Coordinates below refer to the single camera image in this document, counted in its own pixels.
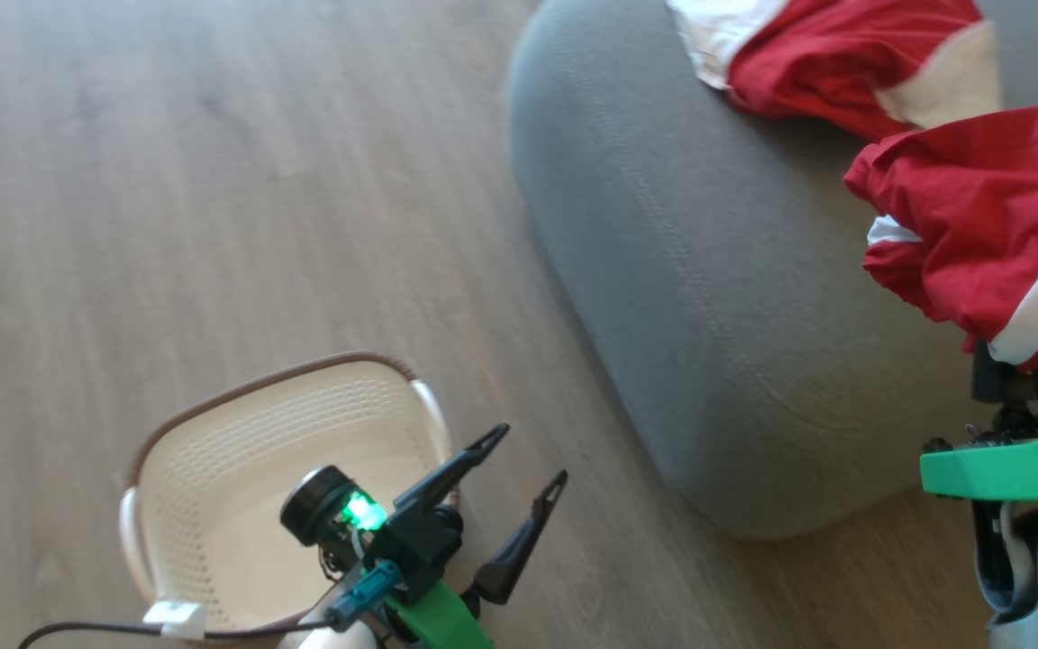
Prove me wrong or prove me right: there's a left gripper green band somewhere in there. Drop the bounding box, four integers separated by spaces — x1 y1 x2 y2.
382 423 569 649

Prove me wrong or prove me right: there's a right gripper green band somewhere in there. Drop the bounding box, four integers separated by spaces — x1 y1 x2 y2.
919 339 1038 502

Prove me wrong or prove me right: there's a red garment with white trim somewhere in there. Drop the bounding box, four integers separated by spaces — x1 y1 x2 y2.
844 105 1038 374

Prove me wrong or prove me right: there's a red garment with white panel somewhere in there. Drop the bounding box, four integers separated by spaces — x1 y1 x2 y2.
667 0 1004 142

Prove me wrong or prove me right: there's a cream plastic laundry basket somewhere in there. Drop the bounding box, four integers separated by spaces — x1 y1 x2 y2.
119 351 462 644

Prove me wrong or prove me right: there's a grey fabric sofa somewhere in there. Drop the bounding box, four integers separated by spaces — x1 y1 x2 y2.
507 0 1038 541

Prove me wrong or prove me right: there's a left black cable teal plug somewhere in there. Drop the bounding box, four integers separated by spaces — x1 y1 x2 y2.
18 559 405 649

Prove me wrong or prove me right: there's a left cable white label tag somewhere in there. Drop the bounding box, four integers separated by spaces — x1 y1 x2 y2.
141 599 208 642

